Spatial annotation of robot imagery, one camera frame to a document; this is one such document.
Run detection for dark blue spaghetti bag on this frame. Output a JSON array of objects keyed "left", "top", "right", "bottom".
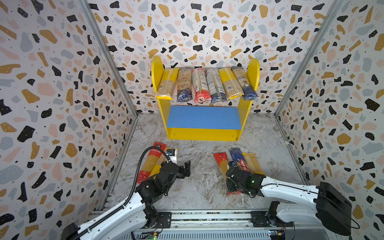
[{"left": 177, "top": 68, "right": 192, "bottom": 103}]

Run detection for red ends clear spaghetti bag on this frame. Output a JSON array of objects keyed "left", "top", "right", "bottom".
[{"left": 192, "top": 68, "right": 212, "bottom": 104}]

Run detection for yellow navy spaghetti bag figure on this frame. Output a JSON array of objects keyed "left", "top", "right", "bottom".
[{"left": 231, "top": 66, "right": 258, "bottom": 101}]

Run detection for white label spaghetti bag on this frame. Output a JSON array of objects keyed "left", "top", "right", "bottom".
[{"left": 205, "top": 68, "right": 228, "bottom": 104}]

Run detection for yellow top spaghetti bag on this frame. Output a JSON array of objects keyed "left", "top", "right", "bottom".
[
  {"left": 156, "top": 68, "right": 180, "bottom": 100},
  {"left": 219, "top": 68, "right": 244, "bottom": 100}
]

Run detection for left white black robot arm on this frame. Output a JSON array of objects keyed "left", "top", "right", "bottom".
[{"left": 61, "top": 161, "right": 191, "bottom": 240}]

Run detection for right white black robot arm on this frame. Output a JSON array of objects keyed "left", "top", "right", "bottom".
[{"left": 226, "top": 166, "right": 352, "bottom": 236}]

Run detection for yellow shelf pink blue boards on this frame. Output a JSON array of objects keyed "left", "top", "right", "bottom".
[{"left": 150, "top": 55, "right": 261, "bottom": 142}]

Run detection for clear yellow spaghetti bag left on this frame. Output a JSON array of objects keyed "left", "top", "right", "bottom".
[{"left": 150, "top": 148, "right": 167, "bottom": 177}]

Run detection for blue Barilla spaghetti box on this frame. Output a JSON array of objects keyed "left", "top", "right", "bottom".
[{"left": 230, "top": 148, "right": 251, "bottom": 173}]

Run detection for yellow Statime spaghetti bag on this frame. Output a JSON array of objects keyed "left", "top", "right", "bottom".
[{"left": 243, "top": 153, "right": 264, "bottom": 174}]

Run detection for red top spaghetti bag far-left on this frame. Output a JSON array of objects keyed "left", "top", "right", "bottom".
[{"left": 137, "top": 149, "right": 163, "bottom": 185}]

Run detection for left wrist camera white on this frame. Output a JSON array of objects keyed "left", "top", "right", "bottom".
[{"left": 166, "top": 148, "right": 179, "bottom": 164}]

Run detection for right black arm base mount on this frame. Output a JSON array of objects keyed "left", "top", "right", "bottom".
[{"left": 251, "top": 211, "right": 294, "bottom": 228}]

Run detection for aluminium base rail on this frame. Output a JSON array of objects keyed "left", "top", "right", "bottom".
[{"left": 80, "top": 208, "right": 343, "bottom": 240}]

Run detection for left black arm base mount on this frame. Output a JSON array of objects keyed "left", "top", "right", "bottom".
[{"left": 144, "top": 212, "right": 172, "bottom": 229}]

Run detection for left black corrugated cable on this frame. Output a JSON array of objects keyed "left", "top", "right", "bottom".
[{"left": 68, "top": 146, "right": 169, "bottom": 240}]

